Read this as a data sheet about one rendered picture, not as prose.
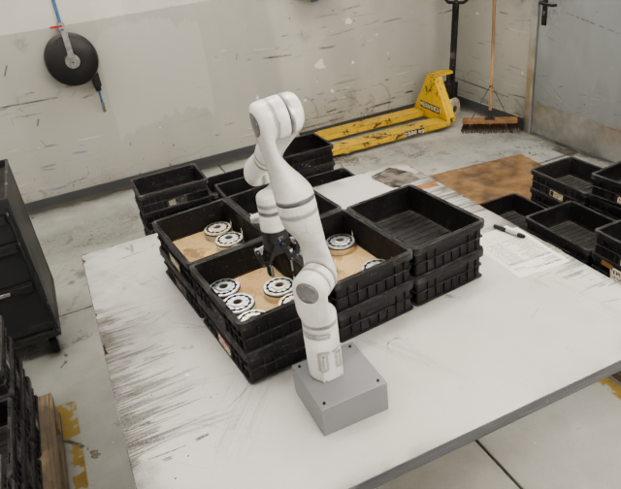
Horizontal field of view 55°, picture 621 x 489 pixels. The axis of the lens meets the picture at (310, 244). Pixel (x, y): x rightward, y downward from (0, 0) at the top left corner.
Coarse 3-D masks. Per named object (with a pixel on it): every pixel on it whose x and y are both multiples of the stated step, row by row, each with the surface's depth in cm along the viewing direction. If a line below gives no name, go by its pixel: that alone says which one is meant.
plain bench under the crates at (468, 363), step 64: (320, 192) 284; (384, 192) 276; (448, 192) 269; (128, 256) 250; (128, 320) 210; (192, 320) 206; (448, 320) 190; (512, 320) 187; (576, 320) 184; (128, 384) 181; (192, 384) 178; (256, 384) 175; (448, 384) 166; (512, 384) 163; (576, 384) 162; (128, 448) 159; (192, 448) 156; (256, 448) 154; (320, 448) 152; (384, 448) 149; (448, 448) 150
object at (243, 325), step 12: (228, 252) 197; (192, 264) 193; (300, 264) 186; (192, 276) 191; (204, 288) 183; (216, 300) 174; (228, 312) 167; (264, 312) 166; (276, 312) 166; (240, 324) 162; (252, 324) 164
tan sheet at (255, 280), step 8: (256, 272) 204; (264, 272) 203; (248, 280) 199; (256, 280) 199; (264, 280) 198; (248, 288) 195; (256, 288) 195; (256, 296) 191; (256, 304) 187; (264, 304) 187; (272, 304) 186
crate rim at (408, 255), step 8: (320, 216) 212; (328, 216) 212; (352, 216) 210; (368, 224) 203; (376, 232) 198; (392, 240) 192; (288, 248) 195; (408, 248) 187; (296, 256) 190; (400, 256) 183; (408, 256) 184; (376, 264) 181; (384, 264) 181; (392, 264) 182; (360, 272) 178; (368, 272) 178; (376, 272) 180; (344, 280) 175; (352, 280) 177; (360, 280) 178; (336, 288) 175
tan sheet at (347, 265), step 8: (360, 248) 209; (336, 256) 207; (344, 256) 206; (352, 256) 205; (360, 256) 205; (368, 256) 204; (336, 264) 202; (344, 264) 202; (352, 264) 201; (360, 264) 201; (344, 272) 198; (352, 272) 197
